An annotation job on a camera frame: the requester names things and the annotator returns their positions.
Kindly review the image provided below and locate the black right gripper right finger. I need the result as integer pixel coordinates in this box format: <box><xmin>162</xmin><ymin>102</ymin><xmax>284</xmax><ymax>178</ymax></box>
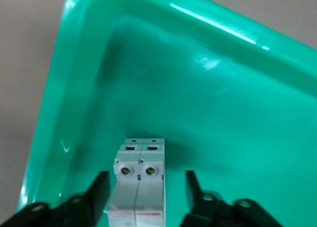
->
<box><xmin>179</xmin><ymin>170</ymin><xmax>295</xmax><ymax>227</ymax></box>

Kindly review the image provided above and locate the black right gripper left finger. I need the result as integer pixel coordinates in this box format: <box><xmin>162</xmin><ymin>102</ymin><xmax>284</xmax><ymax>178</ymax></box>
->
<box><xmin>0</xmin><ymin>171</ymin><xmax>111</xmax><ymax>227</ymax></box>

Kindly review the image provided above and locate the white red circuit breaker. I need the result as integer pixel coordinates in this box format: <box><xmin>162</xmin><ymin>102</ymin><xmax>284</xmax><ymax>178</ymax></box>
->
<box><xmin>107</xmin><ymin>137</ymin><xmax>165</xmax><ymax>227</ymax></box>

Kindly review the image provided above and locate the green plastic tray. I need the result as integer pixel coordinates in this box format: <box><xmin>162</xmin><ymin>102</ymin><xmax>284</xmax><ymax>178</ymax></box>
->
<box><xmin>16</xmin><ymin>0</ymin><xmax>317</xmax><ymax>227</ymax></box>

